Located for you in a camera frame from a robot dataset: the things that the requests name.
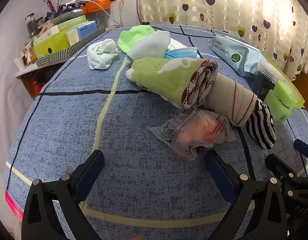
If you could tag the yellow-green file box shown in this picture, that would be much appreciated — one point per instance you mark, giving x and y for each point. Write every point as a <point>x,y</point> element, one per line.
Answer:
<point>50,47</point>

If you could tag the light green cloth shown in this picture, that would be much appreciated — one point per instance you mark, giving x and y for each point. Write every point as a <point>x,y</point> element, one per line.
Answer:
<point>132,36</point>

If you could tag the white knit sock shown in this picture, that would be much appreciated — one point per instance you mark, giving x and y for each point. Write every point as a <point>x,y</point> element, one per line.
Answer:
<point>151,46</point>

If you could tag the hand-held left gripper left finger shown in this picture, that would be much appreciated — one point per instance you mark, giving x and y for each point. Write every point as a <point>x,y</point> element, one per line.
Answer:
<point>92,166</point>

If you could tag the blue box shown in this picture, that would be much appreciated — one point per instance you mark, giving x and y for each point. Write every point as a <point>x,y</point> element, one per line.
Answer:
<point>85,30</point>

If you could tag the cream heart print curtain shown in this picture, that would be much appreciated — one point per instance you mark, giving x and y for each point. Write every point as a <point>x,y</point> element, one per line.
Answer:
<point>218,5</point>

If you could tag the black white striped sock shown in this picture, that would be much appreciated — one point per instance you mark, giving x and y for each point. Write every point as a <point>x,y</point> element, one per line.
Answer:
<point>261,125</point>

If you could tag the paper cup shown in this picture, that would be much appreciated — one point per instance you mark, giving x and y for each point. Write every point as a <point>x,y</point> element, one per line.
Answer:
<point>19,63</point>

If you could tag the grey striped cardboard box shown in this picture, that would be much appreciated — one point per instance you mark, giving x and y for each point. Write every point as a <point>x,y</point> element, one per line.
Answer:
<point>56,55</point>

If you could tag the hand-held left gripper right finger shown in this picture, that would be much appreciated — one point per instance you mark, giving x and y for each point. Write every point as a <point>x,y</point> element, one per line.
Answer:
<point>218,171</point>

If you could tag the grey handheld device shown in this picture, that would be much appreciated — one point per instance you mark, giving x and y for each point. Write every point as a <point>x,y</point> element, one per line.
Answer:
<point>69,15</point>

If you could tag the clear plastic bag orange item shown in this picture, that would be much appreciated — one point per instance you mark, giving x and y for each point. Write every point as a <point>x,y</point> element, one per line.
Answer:
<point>193,135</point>

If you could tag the wet wipes pack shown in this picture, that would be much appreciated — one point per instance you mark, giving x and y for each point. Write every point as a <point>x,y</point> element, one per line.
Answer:
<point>233,55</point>

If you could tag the wooden side table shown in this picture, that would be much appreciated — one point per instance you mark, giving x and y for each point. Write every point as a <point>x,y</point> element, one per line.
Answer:
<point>24,76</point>

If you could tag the yellow-green cardboard box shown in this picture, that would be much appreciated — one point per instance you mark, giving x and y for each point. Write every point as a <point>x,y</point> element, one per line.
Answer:
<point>297,97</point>

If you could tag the blue face mask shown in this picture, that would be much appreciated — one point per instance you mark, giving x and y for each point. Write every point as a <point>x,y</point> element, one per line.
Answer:
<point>181,53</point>

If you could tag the green cream jar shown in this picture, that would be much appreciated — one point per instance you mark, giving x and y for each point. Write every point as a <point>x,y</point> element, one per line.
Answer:
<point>281,102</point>

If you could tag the white pale green sock bundle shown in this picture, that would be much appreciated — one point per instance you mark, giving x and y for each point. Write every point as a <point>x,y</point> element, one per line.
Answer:
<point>101,53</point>

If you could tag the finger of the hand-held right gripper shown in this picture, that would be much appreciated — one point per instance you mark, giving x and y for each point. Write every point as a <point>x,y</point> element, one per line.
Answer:
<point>278,165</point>
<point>305,150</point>

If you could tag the clear round plastic container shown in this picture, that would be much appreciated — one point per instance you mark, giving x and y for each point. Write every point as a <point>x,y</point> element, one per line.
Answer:
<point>271,70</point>

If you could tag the beige elastic bandage roll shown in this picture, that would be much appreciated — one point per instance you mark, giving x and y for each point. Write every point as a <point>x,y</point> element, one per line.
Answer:
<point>231,97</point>

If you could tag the glass jar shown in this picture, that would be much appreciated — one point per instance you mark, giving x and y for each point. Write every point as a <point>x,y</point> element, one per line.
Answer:
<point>40,23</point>
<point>30,25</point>

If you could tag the wooden wardrobe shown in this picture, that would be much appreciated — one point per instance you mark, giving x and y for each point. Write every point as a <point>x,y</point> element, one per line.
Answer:
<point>303,80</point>

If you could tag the green dinosaur towel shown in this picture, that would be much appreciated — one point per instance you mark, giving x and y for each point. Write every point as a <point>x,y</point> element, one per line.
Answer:
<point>166,80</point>

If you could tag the blue checked bed sheet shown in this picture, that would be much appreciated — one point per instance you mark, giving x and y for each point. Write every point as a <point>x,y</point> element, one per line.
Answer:
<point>144,180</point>

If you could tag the green flat box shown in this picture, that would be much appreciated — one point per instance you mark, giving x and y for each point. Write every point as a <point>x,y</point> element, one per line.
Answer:
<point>69,24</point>

